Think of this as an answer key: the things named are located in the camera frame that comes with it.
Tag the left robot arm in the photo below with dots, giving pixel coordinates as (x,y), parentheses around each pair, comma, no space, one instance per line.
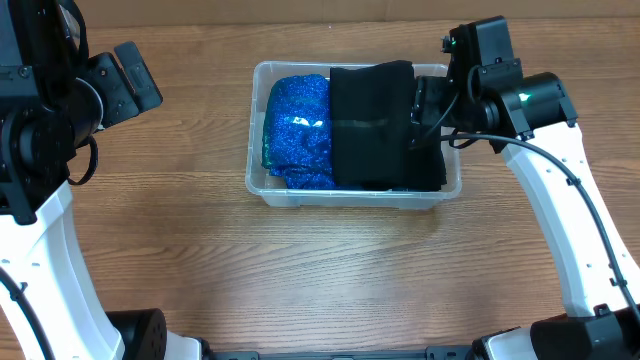
(55,98)

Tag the clear plastic storage bin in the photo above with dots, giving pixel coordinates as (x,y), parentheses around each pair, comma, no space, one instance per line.
(274,191)

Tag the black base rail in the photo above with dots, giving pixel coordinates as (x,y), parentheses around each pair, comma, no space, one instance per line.
(429,353)

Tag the blue sequin garment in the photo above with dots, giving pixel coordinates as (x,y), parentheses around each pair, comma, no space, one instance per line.
(296,140)

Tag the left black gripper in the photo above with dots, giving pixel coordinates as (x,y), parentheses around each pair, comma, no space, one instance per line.
(107,75)

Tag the black garment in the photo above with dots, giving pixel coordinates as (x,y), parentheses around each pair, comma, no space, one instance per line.
(370,111)
(424,168)

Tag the black garment top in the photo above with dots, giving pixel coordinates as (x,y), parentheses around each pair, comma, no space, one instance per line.
(370,111)

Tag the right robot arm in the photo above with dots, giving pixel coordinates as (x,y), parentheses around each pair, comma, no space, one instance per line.
(531,122)

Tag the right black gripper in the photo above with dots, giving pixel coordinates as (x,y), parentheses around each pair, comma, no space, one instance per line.
(426,100)

